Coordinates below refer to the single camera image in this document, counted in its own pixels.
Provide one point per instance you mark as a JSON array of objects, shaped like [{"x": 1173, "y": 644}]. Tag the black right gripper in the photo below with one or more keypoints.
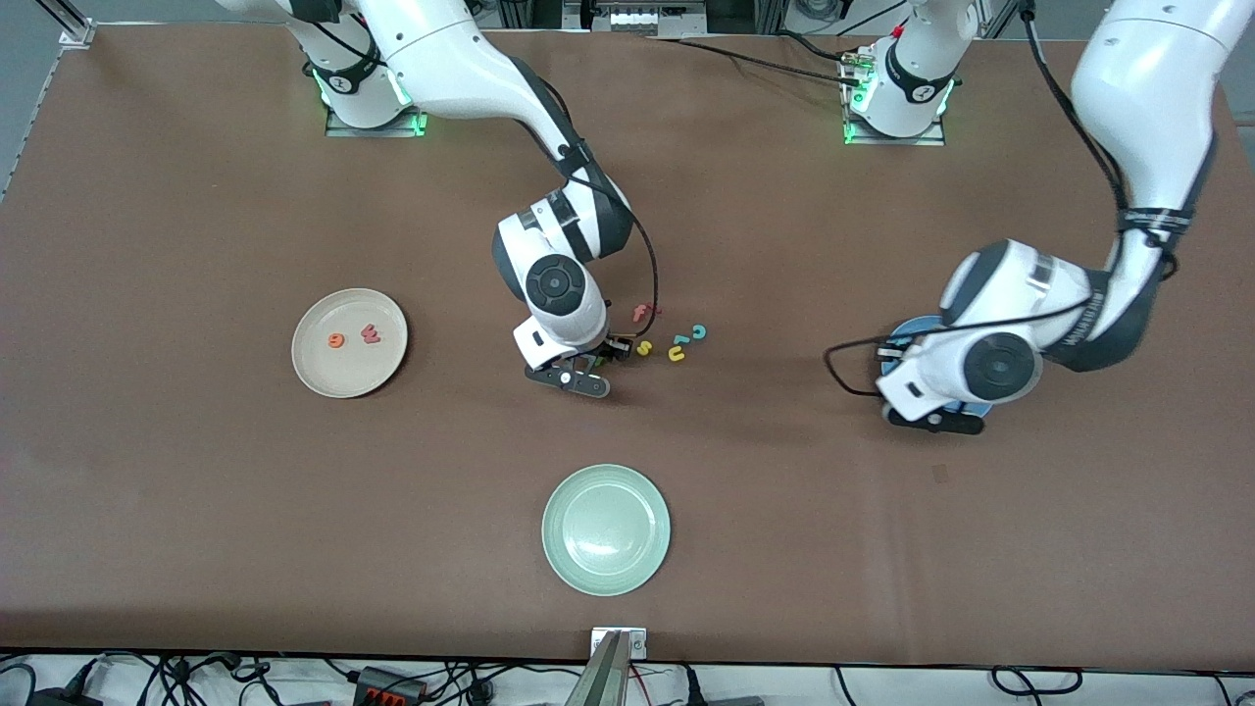
[{"x": 609, "y": 351}]

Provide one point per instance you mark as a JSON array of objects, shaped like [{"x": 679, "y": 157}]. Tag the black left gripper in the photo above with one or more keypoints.
[{"x": 884, "y": 358}]

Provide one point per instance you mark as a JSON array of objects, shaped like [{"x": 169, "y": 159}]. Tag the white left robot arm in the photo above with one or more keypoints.
[{"x": 1147, "y": 98}]

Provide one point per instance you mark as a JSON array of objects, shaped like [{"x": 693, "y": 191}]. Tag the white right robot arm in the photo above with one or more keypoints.
[{"x": 451, "y": 69}]

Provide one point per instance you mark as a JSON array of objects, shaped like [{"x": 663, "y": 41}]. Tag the blue plate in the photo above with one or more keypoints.
[{"x": 917, "y": 326}]

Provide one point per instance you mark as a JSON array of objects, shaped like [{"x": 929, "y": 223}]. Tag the red letter f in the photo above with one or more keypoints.
[{"x": 639, "y": 314}]

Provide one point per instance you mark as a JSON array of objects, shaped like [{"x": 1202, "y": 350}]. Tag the pale green plate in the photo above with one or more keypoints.
[{"x": 606, "y": 529}]

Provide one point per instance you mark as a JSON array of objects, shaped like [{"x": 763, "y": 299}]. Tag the beige brown plate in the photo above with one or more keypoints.
[{"x": 343, "y": 373}]

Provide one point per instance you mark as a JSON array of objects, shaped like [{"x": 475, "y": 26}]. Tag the grey electrical box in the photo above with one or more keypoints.
[{"x": 647, "y": 20}]

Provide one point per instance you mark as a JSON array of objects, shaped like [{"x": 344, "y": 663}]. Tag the black and orange power strip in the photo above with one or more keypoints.
[{"x": 387, "y": 684}]

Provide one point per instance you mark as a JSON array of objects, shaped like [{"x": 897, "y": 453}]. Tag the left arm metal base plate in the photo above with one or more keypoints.
[{"x": 936, "y": 140}]

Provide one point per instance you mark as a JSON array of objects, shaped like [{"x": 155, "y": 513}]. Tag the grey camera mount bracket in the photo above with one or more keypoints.
[{"x": 637, "y": 644}]

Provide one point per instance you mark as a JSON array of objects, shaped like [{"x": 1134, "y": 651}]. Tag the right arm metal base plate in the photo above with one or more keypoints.
[{"x": 417, "y": 127}]

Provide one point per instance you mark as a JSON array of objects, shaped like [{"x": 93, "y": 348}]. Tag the aluminium camera mount bar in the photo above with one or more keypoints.
[{"x": 600, "y": 681}]

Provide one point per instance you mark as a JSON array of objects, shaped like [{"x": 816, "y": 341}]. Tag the aluminium frame corner post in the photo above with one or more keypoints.
[{"x": 76, "y": 34}]

